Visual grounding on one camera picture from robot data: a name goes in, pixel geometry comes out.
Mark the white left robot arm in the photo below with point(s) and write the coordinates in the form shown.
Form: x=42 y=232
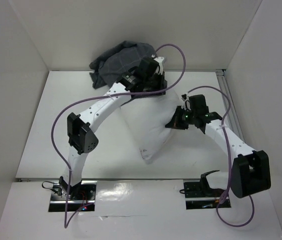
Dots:
x=82 y=127

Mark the dark grey checked pillowcase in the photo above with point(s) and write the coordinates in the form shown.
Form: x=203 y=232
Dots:
x=108 y=66

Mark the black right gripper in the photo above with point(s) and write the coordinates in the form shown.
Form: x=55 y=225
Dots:
x=175 y=121

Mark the aluminium rail frame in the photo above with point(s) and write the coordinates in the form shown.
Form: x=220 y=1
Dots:
x=232 y=118

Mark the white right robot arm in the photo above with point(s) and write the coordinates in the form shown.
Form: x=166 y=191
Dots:
x=250 y=169

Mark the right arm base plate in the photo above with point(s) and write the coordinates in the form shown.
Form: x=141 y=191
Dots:
x=199 y=194

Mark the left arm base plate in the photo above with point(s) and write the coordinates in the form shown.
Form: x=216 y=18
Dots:
x=83 y=199

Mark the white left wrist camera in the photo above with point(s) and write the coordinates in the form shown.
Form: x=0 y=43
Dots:
x=160 y=60

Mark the white pillow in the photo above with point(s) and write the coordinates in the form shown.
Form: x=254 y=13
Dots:
x=146 y=118

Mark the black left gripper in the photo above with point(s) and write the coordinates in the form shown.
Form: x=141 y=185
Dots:
x=161 y=78

